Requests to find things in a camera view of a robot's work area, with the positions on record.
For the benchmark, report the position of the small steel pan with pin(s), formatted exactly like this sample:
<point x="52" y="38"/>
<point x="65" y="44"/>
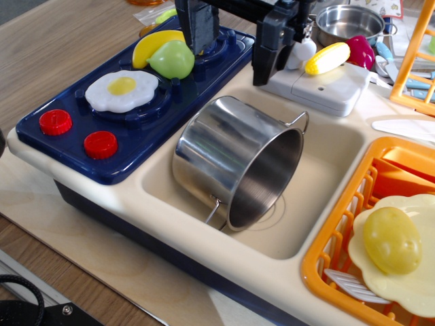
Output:
<point x="340" y="23"/>

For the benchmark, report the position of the red stove knob left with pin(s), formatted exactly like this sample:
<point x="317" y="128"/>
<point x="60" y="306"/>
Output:
<point x="55" y="122"/>

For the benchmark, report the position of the green toy pear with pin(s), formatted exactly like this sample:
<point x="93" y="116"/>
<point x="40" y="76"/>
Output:
<point x="174" y="59"/>

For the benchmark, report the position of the orange dish rack basket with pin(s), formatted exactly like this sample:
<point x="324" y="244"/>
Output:
<point x="329" y="250"/>

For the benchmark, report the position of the red stove knob right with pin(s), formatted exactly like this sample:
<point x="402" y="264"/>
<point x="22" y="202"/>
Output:
<point x="100" y="145"/>

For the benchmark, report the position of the plastic bag with toys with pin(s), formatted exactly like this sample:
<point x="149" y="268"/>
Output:
<point x="156" y="14"/>

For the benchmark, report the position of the magenta toy vegetable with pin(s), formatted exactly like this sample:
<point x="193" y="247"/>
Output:
<point x="361" y="52"/>

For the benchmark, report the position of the yellow toy banana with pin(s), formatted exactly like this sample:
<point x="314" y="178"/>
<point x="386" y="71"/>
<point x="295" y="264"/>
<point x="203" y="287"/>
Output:
<point x="148" y="45"/>

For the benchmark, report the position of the blue handled toy utensil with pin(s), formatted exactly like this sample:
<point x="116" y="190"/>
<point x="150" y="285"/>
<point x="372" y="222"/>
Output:
<point x="389" y="66"/>

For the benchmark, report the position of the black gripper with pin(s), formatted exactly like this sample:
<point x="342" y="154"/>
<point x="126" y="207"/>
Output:
<point x="278" y="27"/>

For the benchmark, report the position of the yellow toy corn cob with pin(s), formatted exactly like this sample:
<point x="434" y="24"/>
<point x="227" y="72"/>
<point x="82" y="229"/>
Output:
<point x="328" y="59"/>

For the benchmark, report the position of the black bracket with screw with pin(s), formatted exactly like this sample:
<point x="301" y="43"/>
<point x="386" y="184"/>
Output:
<point x="68" y="314"/>

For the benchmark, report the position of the cream flower-shaped plate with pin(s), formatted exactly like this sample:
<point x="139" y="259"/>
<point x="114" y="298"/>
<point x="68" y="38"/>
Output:
<point x="414" y="291"/>

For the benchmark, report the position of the blue toy stove top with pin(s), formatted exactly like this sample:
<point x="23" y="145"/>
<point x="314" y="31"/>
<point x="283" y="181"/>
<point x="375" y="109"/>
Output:
<point x="141" y="131"/>

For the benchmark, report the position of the steel pot lying in sink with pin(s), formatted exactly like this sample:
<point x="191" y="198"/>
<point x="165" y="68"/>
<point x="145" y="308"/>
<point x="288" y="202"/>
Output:
<point x="237" y="159"/>

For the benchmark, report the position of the red stove knob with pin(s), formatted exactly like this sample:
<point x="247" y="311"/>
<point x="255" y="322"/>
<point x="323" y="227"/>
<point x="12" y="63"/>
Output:
<point x="55" y="122"/>
<point x="100" y="145"/>

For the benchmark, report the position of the orange toy plate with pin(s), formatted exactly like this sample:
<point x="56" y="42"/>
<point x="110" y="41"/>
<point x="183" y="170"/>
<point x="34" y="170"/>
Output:
<point x="403" y="172"/>

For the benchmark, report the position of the cream toy kitchen sink unit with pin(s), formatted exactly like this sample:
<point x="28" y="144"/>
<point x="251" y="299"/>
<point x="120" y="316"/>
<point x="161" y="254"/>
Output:
<point x="267" y="263"/>

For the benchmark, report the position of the white toy fork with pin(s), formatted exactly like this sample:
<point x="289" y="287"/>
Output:
<point x="354" y="287"/>

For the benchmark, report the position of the grey toy faucet base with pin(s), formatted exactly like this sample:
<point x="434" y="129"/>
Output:
<point x="335" y="92"/>

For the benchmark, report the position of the white toy fried egg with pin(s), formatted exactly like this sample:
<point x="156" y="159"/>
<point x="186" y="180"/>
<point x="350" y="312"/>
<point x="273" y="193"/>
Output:
<point x="121" y="91"/>

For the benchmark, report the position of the yellow toy potato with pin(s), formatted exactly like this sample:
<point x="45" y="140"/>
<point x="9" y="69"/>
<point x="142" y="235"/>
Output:
<point x="392" y="241"/>

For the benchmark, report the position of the white faucet knob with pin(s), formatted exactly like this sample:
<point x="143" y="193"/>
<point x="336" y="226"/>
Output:
<point x="301" y="52"/>

